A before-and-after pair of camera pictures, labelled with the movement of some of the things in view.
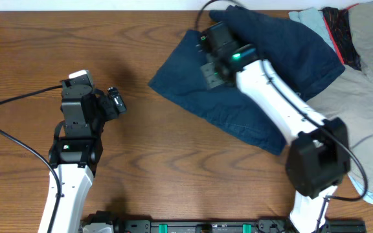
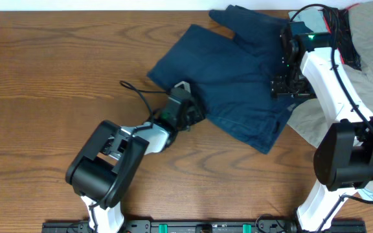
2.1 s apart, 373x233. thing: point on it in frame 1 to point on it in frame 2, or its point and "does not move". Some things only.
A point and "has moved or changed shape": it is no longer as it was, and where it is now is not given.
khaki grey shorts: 365,98 does not move
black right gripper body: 214,72 to 293,83
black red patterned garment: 339,23 does not move
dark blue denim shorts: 300,65 has moved or changed shape
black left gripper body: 108,111 to 192,114
